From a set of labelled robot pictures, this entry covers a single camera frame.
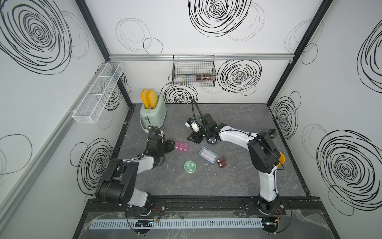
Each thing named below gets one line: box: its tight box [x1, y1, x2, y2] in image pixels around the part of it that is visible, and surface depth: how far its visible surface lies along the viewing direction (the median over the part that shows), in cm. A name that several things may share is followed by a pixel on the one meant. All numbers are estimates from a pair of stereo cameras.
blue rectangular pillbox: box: [198, 146, 219, 164], surface depth 93 cm
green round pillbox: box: [183, 159, 197, 174], surface depth 88 cm
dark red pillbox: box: [216, 154, 228, 169], surface depth 91 cm
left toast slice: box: [140, 88, 151, 110], surface depth 97 cm
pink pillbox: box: [175, 141, 190, 152], surface depth 96 cm
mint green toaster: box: [139, 93, 167, 128], surface depth 98 cm
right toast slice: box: [147, 89, 159, 110], surface depth 101 cm
